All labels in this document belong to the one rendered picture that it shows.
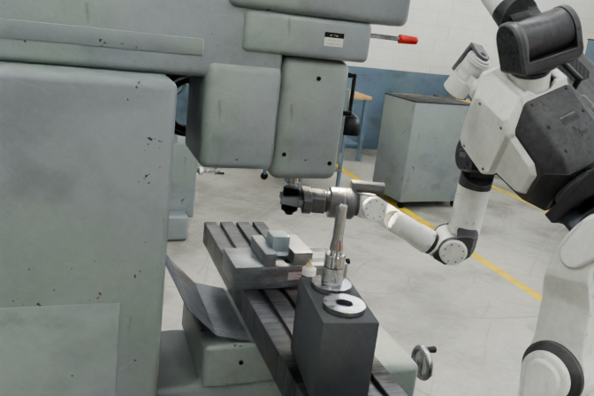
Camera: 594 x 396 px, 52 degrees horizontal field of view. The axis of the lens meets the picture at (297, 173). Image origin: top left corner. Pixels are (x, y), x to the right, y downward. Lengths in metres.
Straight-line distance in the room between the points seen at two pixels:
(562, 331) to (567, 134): 0.44
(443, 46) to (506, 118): 8.18
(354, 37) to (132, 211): 0.69
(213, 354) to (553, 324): 0.83
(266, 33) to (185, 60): 0.20
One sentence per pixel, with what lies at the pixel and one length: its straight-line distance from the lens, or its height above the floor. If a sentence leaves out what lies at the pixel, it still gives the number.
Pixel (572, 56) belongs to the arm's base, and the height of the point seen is 1.71.
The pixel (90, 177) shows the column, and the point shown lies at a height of 1.34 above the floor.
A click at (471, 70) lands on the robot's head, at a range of 1.59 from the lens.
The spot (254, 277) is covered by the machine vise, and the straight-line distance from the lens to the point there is 1.76.
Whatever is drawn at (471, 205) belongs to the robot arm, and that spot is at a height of 1.28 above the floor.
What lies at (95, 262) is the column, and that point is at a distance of 1.43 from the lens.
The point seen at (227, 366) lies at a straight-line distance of 1.68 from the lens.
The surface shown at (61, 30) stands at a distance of 1.43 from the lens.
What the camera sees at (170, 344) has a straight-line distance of 1.89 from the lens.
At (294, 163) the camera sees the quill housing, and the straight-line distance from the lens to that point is 1.58.
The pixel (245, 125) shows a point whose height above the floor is 1.45.
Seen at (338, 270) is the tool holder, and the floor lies 1.20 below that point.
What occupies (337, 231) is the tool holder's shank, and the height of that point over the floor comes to 1.28.
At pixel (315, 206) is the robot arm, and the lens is 1.68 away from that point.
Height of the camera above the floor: 1.71
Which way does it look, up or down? 14 degrees down
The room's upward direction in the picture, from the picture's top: 7 degrees clockwise
